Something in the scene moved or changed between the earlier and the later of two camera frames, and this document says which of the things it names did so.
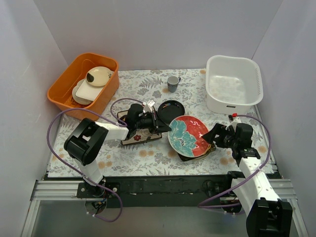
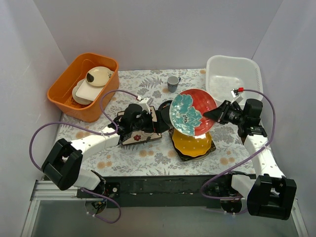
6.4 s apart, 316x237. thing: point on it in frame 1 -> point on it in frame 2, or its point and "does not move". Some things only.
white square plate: (88, 91) does not move
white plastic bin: (233, 85) does not move
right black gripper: (221, 136) -> (222, 112)
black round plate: (169, 109) does not move
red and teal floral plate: (185, 138) -> (186, 111)
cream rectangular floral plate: (137, 136) does not move
